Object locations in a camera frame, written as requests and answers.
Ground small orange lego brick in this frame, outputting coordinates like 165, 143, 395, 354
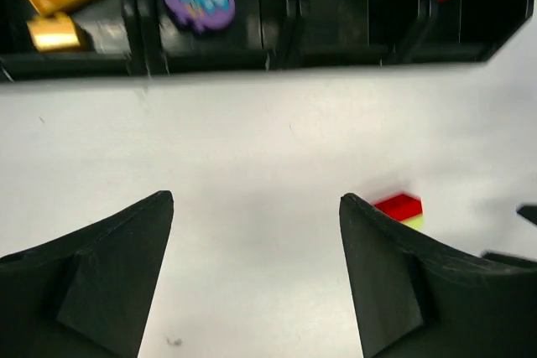
27, 13, 88, 52

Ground black bin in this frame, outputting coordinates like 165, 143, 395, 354
137, 0, 298, 75
412, 0, 534, 63
286, 0, 433, 68
1, 0, 147, 81

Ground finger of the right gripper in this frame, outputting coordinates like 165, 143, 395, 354
516, 205, 537, 226
482, 252, 537, 268

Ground red long lego brick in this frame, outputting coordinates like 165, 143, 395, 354
373, 193, 423, 222

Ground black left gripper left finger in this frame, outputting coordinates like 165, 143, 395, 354
1, 190, 174, 357

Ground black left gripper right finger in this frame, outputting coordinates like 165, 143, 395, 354
339, 194, 536, 358

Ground yellow green lego brick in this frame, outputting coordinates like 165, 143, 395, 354
401, 214, 424, 231

